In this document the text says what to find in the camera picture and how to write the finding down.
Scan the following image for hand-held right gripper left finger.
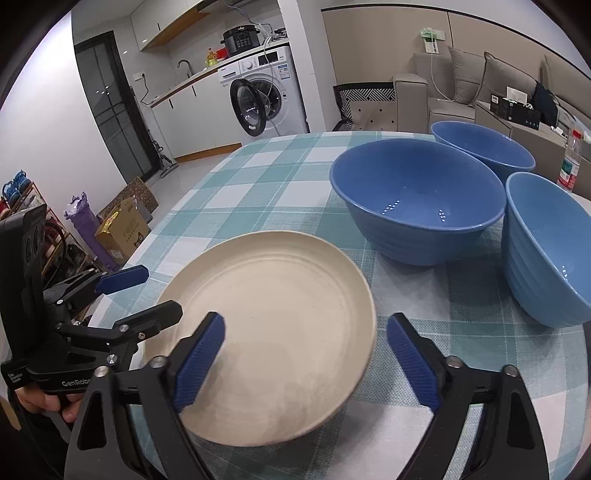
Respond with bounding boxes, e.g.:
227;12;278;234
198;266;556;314
64;311;227;480

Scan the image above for light blue bowl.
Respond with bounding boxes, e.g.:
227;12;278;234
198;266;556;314
502;172;591;328

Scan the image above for grey sofa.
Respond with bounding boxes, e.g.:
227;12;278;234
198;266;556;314
392;44;591;139

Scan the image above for white lower kitchen cabinets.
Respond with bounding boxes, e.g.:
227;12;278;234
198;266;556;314
150;76;241;160

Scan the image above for white upper kitchen cabinets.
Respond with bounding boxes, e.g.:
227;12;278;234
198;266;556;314
130;0;218;51

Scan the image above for person's left hand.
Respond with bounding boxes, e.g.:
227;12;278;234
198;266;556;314
18;390;83;424

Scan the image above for white kitchen cabinets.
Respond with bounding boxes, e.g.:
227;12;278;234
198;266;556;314
150;76;241;160
130;0;218;51

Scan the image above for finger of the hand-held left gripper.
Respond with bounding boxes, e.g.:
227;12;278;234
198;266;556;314
58;299;184;352
46;265;150;306

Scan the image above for white washing machine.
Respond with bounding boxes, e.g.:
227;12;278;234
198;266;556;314
217;45;309;139

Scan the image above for grey cushion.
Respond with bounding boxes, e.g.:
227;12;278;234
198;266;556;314
447;46;490;104
471;52;539;110

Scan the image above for purple bag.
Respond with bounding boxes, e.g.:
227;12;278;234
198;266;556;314
65;193;118;271

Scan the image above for grey side cabinet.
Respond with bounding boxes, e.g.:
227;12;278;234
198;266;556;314
475;100;578;185

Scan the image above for shoe rack with shoes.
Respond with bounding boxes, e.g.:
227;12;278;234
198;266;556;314
0;171;98;296

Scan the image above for patterned brown cardboard box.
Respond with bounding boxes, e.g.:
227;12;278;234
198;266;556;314
124;176;160;219

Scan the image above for plastic water bottle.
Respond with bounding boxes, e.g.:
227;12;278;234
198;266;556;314
557;129;583;192

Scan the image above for green and white wall charger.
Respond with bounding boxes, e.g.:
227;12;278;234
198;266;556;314
419;28;446;54

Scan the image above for teal checked tablecloth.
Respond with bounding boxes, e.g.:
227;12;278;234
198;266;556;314
92;131;591;480

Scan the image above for cardboard box with yellow print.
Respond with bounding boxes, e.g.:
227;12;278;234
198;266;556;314
95;198;151;259

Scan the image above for dark blue bowl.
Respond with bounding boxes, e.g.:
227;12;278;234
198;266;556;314
430;121;536;185
329;139;506;267

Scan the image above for dark glass door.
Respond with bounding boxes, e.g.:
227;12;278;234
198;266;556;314
74;30;155;185

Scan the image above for black pressure cooker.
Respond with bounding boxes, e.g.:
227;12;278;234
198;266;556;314
221;25;262;57

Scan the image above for stick vacuum cleaner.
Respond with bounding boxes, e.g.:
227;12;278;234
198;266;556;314
152;141;178;179

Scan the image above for black box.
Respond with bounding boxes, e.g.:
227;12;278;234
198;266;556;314
490;95;541;126

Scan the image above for beige round plate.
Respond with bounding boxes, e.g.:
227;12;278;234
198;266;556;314
143;231;377;446

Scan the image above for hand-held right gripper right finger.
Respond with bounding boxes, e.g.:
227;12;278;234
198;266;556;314
386;312;550;480

